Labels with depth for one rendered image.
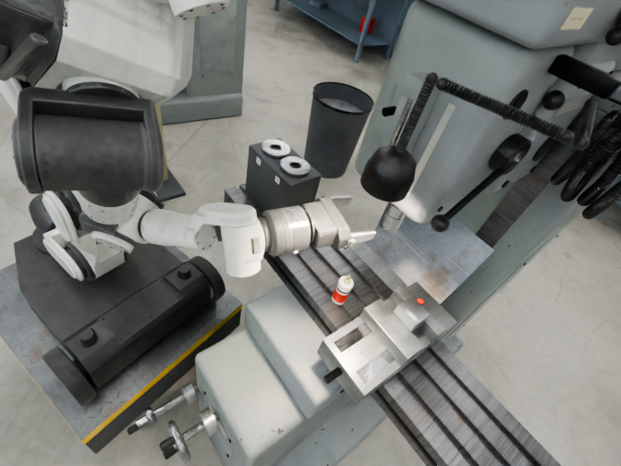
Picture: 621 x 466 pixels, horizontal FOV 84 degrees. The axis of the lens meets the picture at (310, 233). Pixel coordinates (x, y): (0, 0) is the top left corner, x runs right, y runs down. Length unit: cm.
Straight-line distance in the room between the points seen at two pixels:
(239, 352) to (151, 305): 40
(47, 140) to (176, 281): 94
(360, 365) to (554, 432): 170
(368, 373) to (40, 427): 143
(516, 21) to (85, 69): 49
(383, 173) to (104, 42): 37
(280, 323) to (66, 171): 69
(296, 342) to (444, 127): 67
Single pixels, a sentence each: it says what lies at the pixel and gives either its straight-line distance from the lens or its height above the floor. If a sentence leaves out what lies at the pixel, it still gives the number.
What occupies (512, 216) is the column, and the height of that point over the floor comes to 119.
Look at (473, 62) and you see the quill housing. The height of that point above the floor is 159.
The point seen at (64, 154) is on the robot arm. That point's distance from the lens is 49.
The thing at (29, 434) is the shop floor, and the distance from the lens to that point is 192.
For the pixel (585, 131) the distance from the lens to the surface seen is 48.
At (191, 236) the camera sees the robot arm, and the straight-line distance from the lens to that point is 67.
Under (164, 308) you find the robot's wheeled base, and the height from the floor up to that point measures 59.
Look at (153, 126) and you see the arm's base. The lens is 51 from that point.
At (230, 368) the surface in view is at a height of 72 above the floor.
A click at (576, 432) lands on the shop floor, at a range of 252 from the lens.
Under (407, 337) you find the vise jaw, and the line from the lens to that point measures 87.
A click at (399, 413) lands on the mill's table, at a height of 89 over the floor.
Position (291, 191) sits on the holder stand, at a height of 108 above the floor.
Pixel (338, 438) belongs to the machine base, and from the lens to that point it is 161.
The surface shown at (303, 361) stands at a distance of 98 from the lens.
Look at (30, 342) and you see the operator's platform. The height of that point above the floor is 40.
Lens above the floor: 171
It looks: 45 degrees down
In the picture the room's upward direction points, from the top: 16 degrees clockwise
